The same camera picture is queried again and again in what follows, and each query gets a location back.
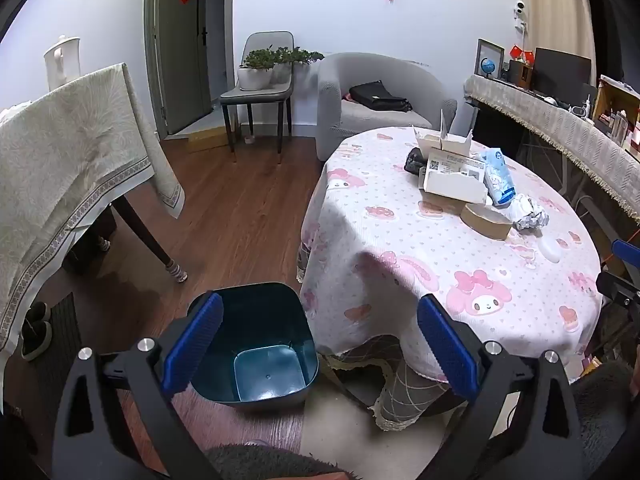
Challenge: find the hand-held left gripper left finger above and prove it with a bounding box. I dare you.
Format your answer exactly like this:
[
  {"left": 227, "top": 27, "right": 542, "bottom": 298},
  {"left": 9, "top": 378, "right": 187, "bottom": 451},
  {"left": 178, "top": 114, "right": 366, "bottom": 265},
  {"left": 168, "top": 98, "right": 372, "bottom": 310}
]
[{"left": 51, "top": 291, "right": 224, "bottom": 480}]

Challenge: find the flat cardboard on floor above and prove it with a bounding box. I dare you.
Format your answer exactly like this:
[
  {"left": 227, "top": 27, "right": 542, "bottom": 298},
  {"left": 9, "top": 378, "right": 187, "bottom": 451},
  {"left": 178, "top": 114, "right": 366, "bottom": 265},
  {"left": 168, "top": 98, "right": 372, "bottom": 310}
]
[{"left": 187, "top": 127, "right": 233, "bottom": 153}]

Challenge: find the black handbag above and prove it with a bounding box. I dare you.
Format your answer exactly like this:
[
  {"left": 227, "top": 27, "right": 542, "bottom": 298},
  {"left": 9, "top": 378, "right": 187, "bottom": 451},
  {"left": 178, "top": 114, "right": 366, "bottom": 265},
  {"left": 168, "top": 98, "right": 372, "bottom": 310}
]
[{"left": 349, "top": 80, "right": 413, "bottom": 112}]

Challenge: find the picture frame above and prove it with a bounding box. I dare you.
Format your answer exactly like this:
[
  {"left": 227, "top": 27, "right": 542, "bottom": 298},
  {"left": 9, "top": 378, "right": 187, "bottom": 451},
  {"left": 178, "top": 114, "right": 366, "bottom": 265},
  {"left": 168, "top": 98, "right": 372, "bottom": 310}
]
[{"left": 474, "top": 38, "right": 505, "bottom": 79}]

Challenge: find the table with beige cloth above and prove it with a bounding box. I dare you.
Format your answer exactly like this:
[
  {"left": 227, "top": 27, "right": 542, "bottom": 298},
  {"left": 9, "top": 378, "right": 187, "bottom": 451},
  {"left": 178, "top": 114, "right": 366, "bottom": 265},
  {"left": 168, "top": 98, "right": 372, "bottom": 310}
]
[{"left": 0, "top": 62, "right": 186, "bottom": 356}]

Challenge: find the white kettle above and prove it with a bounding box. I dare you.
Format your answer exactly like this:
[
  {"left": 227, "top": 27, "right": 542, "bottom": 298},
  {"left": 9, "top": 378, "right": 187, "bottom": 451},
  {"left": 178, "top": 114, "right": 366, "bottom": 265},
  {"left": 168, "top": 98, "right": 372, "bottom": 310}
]
[{"left": 44, "top": 35, "right": 82, "bottom": 86}]

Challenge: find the dark box under table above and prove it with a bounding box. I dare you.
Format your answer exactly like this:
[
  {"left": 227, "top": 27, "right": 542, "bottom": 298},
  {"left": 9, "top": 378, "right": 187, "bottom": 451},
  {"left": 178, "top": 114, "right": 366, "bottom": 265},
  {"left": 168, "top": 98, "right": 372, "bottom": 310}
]
[{"left": 62, "top": 205, "right": 118, "bottom": 276}]

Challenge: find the person's dark fleece clothing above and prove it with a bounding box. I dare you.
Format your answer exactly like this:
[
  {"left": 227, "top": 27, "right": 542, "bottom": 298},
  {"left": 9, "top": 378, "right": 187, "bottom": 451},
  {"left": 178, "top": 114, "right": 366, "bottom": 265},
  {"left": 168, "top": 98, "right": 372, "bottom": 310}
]
[{"left": 205, "top": 360, "right": 640, "bottom": 480}]

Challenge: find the side counter with lace cloth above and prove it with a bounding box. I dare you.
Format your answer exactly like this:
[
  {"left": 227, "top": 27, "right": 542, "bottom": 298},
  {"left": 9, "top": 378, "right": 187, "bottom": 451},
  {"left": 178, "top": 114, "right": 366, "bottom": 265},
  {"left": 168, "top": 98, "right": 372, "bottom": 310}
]
[{"left": 464, "top": 74, "right": 640, "bottom": 223}]

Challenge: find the dark speaker box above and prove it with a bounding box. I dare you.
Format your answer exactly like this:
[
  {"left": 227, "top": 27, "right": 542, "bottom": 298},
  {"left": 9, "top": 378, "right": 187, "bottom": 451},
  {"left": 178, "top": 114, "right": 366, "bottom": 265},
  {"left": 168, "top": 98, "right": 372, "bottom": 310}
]
[{"left": 501, "top": 60, "right": 531, "bottom": 86}]

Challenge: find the black monitor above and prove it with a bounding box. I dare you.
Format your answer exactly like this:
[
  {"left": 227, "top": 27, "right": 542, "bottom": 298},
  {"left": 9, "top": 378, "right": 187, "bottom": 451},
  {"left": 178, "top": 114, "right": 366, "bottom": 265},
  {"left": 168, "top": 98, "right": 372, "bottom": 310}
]
[{"left": 531, "top": 47, "right": 592, "bottom": 106}]

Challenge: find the cardboard organizer box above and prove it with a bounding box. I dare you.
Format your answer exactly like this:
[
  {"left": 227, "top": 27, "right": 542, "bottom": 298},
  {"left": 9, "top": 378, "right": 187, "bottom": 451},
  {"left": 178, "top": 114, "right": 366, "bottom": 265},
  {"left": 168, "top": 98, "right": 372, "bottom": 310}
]
[{"left": 597, "top": 75, "right": 640, "bottom": 148}]

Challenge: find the grey armchair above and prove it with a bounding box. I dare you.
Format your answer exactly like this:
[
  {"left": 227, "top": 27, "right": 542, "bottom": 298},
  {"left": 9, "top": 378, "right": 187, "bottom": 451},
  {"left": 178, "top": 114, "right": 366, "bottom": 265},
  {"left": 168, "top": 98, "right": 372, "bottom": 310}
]
[{"left": 317, "top": 52, "right": 458, "bottom": 161}]

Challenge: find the beige floor sheet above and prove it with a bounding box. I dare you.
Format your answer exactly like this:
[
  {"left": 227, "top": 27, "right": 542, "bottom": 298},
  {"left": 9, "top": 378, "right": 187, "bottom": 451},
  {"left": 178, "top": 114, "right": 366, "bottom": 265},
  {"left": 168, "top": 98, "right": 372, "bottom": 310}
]
[{"left": 300, "top": 370, "right": 521, "bottom": 480}]

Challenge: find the white box with label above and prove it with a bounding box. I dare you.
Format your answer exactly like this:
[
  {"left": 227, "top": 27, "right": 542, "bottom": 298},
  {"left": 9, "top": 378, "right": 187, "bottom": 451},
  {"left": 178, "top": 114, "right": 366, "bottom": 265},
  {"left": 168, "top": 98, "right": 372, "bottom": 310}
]
[{"left": 419, "top": 151, "right": 489, "bottom": 206}]

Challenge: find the brown tape roll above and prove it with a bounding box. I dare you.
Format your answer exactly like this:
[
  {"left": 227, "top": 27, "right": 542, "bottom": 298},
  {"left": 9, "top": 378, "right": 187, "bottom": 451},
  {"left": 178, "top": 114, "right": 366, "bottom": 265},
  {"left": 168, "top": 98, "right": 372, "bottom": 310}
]
[{"left": 460, "top": 202, "right": 514, "bottom": 241}]

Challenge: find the black bag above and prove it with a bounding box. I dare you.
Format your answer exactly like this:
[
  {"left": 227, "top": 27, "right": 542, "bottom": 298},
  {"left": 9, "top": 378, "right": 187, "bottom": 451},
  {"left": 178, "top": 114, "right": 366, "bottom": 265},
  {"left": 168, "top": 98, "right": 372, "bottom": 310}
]
[{"left": 404, "top": 147, "right": 428, "bottom": 175}]

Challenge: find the white paper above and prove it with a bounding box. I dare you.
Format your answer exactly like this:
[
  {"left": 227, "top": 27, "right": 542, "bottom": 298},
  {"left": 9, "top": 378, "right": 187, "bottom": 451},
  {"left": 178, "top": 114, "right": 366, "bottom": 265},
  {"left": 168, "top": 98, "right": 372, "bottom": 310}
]
[{"left": 510, "top": 194, "right": 550, "bottom": 232}]

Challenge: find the teal plastic bin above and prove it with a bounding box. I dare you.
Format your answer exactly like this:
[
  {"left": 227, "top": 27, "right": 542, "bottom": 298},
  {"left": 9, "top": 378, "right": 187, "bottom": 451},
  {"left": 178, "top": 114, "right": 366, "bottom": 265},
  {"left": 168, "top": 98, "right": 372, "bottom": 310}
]
[{"left": 187, "top": 282, "right": 320, "bottom": 409}]

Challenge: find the blue tissue packet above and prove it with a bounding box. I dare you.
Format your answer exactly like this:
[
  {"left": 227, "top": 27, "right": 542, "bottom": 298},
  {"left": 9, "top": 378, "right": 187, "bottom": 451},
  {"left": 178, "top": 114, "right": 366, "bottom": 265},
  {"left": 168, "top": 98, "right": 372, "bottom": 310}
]
[{"left": 479, "top": 147, "right": 517, "bottom": 207}]

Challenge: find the white plastic lid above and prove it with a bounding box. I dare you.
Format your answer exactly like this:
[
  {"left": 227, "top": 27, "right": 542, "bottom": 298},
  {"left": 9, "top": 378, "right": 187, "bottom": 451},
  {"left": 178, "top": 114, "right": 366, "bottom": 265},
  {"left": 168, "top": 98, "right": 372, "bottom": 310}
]
[{"left": 537, "top": 235, "right": 562, "bottom": 263}]

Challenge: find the white cardboard box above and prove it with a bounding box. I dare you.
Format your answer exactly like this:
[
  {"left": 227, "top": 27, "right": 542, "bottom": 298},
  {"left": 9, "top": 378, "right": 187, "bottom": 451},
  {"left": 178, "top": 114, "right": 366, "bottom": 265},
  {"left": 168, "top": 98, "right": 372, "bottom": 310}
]
[{"left": 412, "top": 109, "right": 474, "bottom": 157}]

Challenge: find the pair of grey slippers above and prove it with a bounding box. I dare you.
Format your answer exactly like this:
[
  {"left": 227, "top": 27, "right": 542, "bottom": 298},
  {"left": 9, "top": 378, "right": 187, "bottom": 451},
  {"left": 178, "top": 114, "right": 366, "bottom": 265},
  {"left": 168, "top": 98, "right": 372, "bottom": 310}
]
[{"left": 21, "top": 302, "right": 53, "bottom": 361}]

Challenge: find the orange cable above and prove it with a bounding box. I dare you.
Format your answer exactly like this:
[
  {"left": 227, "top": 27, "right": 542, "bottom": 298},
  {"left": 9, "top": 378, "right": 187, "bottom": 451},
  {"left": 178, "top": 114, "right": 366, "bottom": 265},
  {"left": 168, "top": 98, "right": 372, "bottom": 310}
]
[{"left": 602, "top": 230, "right": 640, "bottom": 263}]

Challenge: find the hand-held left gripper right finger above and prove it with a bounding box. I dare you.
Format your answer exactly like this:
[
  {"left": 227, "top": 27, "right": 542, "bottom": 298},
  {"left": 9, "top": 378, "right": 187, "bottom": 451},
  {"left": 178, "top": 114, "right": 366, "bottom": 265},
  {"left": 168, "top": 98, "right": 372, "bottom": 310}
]
[{"left": 416, "top": 294, "right": 586, "bottom": 480}]

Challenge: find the dark wooden table leg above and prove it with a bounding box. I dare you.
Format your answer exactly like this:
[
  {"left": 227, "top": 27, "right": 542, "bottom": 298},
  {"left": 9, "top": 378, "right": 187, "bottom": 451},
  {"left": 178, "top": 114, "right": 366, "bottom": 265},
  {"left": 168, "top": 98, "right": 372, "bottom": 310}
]
[{"left": 112, "top": 195, "right": 190, "bottom": 283}]

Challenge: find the potted plant in white pot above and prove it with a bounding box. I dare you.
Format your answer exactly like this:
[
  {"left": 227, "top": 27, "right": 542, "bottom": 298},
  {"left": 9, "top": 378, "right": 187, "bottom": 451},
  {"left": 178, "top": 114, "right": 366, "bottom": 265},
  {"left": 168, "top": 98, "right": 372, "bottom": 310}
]
[
  {"left": 237, "top": 49, "right": 276, "bottom": 92},
  {"left": 272, "top": 47, "right": 325, "bottom": 83}
]

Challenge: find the grey dining chair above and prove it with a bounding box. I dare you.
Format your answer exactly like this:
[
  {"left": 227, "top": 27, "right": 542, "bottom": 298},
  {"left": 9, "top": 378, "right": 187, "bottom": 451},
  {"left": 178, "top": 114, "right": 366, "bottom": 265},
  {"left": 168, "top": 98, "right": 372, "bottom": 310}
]
[{"left": 220, "top": 31, "right": 295, "bottom": 163}]

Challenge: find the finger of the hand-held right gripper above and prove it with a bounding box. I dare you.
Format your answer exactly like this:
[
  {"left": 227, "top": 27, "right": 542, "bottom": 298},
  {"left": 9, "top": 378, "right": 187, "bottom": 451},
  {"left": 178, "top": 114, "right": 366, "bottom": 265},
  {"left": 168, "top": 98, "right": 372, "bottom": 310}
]
[
  {"left": 596, "top": 270, "right": 640, "bottom": 320},
  {"left": 612, "top": 239, "right": 640, "bottom": 264}
]

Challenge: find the dark ribbed floor mat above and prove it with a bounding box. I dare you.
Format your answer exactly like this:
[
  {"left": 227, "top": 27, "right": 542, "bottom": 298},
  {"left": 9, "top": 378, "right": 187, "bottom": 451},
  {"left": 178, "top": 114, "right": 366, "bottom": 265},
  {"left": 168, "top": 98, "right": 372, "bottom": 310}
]
[{"left": 37, "top": 292, "right": 101, "bottom": 411}]

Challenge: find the beige curtain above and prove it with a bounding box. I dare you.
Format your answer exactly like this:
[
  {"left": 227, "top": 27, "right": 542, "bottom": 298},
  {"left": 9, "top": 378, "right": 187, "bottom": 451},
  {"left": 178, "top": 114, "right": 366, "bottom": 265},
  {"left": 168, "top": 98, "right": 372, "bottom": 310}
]
[{"left": 517, "top": 0, "right": 598, "bottom": 61}]

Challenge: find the grey door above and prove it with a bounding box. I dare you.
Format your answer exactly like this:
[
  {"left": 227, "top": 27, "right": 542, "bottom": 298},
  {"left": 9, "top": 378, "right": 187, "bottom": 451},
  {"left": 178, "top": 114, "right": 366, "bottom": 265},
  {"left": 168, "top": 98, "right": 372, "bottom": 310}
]
[{"left": 145, "top": 0, "right": 226, "bottom": 136}]

